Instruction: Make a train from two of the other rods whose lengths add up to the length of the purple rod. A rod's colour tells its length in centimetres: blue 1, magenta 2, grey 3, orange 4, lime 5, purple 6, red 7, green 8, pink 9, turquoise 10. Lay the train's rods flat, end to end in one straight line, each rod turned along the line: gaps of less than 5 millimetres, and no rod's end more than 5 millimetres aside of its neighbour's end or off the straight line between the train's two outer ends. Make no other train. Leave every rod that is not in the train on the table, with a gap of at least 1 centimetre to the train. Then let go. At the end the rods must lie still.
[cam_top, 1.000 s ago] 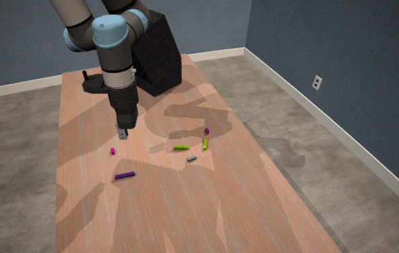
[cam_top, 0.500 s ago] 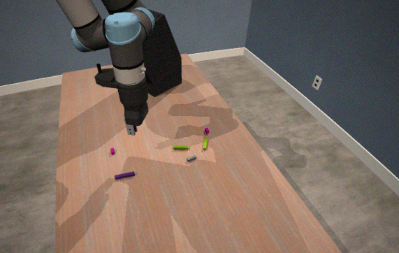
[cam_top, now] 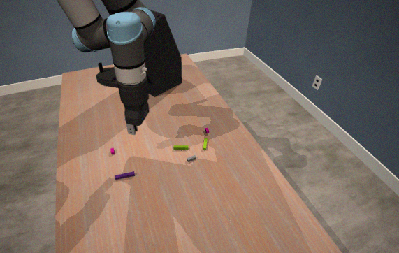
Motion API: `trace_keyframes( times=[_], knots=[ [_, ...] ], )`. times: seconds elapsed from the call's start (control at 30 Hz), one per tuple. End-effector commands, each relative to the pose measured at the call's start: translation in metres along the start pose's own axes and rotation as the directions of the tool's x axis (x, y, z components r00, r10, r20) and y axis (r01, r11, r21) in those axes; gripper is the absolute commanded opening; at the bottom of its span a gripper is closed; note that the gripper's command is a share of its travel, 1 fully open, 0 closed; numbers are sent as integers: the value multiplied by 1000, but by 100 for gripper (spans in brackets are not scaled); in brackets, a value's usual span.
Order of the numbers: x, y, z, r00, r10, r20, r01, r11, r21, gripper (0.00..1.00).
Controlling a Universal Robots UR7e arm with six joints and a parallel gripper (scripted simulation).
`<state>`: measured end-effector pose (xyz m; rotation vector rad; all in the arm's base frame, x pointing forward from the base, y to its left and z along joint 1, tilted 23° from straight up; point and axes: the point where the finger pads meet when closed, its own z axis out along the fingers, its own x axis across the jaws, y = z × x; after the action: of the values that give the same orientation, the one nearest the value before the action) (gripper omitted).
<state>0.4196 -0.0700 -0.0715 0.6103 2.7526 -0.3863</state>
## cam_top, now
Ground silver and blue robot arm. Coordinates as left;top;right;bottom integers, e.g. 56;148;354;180
57;0;156;69

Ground purple rod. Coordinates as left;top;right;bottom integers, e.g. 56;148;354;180
115;171;135;180

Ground grey rod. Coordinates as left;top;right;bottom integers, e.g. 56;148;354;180
187;155;196;162

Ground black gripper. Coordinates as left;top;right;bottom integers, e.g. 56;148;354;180
96;62;149;135

